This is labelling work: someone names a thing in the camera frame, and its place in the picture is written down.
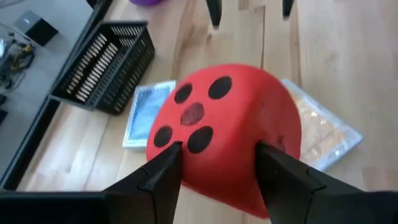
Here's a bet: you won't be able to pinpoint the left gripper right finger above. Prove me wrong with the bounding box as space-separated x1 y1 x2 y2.
255 142 368 224

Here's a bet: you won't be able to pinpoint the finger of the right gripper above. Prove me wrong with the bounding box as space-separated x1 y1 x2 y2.
205 0 223 30
282 0 295 20

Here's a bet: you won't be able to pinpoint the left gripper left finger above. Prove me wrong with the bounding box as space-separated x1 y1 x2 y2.
102 141 184 224

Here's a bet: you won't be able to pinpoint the red foam dice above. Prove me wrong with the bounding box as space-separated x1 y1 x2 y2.
146 63 302 218

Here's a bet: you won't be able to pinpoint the purple plastic bucket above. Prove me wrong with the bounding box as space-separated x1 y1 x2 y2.
129 0 164 6

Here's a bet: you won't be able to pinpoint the black slotted plastic basket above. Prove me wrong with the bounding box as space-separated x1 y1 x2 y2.
51 21 156 116

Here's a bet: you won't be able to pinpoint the grey box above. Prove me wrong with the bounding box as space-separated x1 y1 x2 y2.
14 9 59 47

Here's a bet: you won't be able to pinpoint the black table edge rail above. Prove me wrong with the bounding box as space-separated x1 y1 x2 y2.
0 0 114 190

